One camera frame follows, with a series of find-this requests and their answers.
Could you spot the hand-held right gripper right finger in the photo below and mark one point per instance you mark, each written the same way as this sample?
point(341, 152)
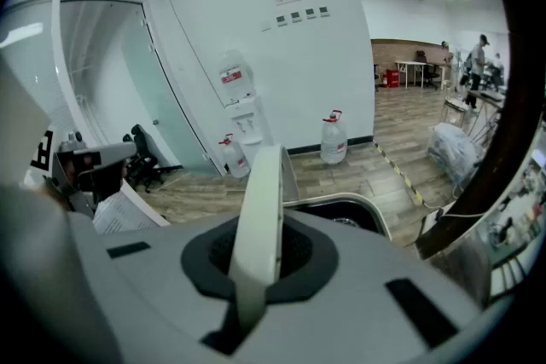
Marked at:
point(469, 268)

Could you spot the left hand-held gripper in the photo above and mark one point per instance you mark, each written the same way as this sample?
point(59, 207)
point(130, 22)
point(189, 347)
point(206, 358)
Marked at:
point(21, 132)

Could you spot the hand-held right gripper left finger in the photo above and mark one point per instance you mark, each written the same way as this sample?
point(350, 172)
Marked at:
point(47, 277)

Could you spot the black office chair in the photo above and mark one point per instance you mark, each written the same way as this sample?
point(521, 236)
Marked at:
point(426, 64)
point(143, 155)

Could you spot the white printed paper sheet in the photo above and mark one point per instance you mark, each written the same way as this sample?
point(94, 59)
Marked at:
point(123, 209)

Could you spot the frosted glass door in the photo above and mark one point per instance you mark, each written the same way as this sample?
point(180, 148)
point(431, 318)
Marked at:
point(141, 89)

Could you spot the yellow black floor tape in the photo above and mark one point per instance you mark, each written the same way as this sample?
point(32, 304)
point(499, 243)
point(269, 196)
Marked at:
point(401, 172)

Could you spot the clear plastic bag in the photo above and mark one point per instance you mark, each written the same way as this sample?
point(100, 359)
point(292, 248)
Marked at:
point(454, 149)

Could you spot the white water dispenser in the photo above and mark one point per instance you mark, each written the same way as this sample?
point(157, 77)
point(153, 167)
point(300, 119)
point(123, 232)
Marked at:
point(251, 128)

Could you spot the large clear water bottle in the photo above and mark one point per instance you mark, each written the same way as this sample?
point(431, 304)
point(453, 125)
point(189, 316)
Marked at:
point(234, 74)

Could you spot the grey metal table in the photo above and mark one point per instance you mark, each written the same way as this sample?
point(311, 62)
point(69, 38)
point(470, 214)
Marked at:
point(486, 94)

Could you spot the red box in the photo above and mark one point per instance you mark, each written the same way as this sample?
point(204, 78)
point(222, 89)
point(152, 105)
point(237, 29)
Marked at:
point(391, 79)

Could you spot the white desk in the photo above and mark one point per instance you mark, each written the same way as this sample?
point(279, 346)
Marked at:
point(410, 64)

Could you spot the dark brown wooden frame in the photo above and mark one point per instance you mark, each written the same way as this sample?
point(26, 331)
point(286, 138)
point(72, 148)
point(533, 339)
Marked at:
point(507, 140)

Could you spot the white wall switch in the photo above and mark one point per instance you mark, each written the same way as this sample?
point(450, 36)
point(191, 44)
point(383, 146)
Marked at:
point(266, 25)

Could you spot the small wall control panel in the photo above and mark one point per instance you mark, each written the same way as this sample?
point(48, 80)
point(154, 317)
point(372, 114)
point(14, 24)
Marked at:
point(310, 13)
point(296, 17)
point(281, 21)
point(324, 11)

